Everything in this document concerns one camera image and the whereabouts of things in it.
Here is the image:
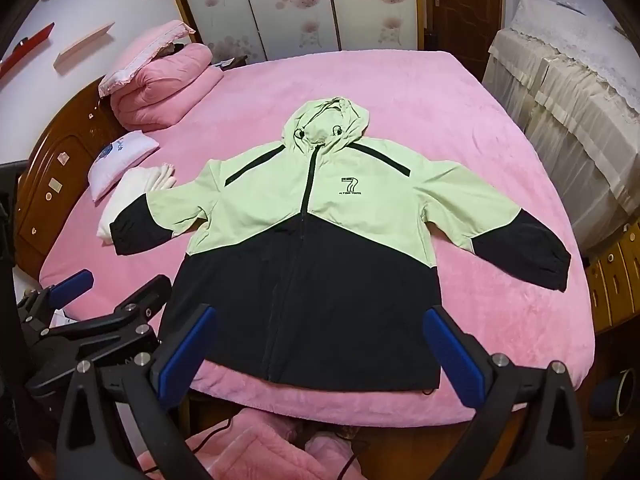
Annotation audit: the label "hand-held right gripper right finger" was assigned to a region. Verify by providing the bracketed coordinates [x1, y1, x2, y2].
[422, 305, 586, 480]

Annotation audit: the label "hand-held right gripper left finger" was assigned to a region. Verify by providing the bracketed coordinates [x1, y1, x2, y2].
[56, 305, 218, 480]

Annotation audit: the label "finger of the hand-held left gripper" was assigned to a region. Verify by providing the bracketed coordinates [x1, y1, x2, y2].
[17, 269, 96, 328]
[30, 275, 173, 356]

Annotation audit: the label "green and black hooded jacket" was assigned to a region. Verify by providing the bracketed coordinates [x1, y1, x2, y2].
[109, 96, 572, 397]

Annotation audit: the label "wooden headboard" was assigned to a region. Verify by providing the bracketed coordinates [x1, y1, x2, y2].
[14, 80, 131, 281]

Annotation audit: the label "cream folded cloth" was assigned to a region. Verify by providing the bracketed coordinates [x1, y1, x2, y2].
[96, 162, 178, 248]

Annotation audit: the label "small white printed pillow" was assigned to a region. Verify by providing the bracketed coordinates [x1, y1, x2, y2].
[87, 130, 161, 205]

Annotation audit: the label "dark round stool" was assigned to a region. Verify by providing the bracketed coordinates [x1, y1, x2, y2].
[590, 367, 637, 421]

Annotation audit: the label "wooden drawer cabinet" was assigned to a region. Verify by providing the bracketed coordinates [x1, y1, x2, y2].
[582, 220, 640, 336]

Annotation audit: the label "pink folded quilt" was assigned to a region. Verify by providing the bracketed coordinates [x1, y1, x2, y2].
[109, 42, 225, 132]

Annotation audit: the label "pink bed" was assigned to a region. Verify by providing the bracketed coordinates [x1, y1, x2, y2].
[37, 49, 601, 428]

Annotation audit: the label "pink lace-trimmed pillow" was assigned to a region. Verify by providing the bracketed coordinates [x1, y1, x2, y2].
[97, 19, 197, 98]

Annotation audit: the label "white lace cloth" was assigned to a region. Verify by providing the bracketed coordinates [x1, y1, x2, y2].
[482, 0, 640, 256]

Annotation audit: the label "floral wardrobe doors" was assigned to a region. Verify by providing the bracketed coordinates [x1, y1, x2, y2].
[160, 0, 431, 66]

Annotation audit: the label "brown wooden door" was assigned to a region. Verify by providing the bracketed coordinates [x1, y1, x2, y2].
[425, 0, 503, 81]

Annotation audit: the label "black cable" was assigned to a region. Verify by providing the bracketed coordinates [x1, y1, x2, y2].
[185, 417, 236, 456]

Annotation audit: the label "wooden wall shelf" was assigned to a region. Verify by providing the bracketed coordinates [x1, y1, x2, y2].
[54, 21, 116, 68]

